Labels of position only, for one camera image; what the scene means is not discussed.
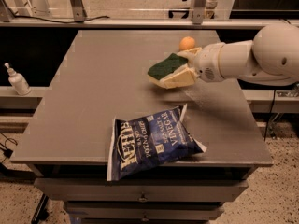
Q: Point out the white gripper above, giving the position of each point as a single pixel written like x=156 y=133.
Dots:
x=206 y=62

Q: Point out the green and yellow sponge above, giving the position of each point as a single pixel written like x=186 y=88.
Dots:
x=160 y=70

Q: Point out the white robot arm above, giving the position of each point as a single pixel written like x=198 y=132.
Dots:
x=270 y=58

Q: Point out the orange fruit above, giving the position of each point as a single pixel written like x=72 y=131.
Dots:
x=186 y=43

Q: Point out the blue kettle chips bag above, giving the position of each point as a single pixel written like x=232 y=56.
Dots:
x=147 y=142

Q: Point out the white pump bottle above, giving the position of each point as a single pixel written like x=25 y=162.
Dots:
x=17 y=81

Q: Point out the upper grey drawer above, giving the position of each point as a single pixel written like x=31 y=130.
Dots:
x=96 y=189

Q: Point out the grey drawer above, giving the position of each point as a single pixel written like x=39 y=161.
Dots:
x=144 y=211
x=96 y=189

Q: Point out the lower grey drawer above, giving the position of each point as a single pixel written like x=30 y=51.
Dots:
x=144 y=211

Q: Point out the right metal frame post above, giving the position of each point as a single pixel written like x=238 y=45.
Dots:
x=198 y=11

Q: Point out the metal frame post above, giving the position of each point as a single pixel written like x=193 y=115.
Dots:
x=198 y=11
x=79 y=12

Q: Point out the left metal frame post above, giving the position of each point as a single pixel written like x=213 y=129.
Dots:
x=79 y=12

